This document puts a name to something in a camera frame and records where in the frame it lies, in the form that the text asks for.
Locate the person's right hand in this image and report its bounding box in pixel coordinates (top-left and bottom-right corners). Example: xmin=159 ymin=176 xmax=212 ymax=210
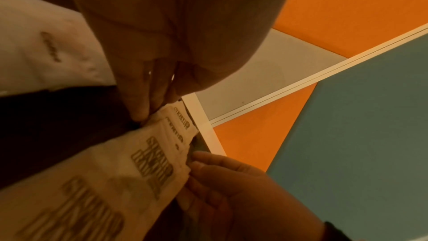
xmin=175 ymin=151 xmax=326 ymax=241

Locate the person's left hand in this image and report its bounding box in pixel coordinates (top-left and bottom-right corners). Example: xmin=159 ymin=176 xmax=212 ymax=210
xmin=50 ymin=0 xmax=299 ymax=123

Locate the white printed fabric bag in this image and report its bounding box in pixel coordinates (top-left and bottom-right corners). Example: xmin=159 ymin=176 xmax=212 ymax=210
xmin=0 ymin=101 xmax=201 ymax=241

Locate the black wristband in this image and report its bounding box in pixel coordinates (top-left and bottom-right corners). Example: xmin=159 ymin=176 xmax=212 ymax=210
xmin=321 ymin=220 xmax=353 ymax=241

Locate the white fabric with small print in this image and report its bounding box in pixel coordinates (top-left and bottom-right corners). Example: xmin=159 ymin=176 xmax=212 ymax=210
xmin=0 ymin=0 xmax=118 ymax=96

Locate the dark brown fabric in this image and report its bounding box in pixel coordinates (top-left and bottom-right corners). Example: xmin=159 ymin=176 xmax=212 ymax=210
xmin=0 ymin=85 xmax=151 ymax=190

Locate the white shelf frame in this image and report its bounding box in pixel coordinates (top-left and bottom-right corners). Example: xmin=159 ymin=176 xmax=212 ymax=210
xmin=181 ymin=22 xmax=428 ymax=157

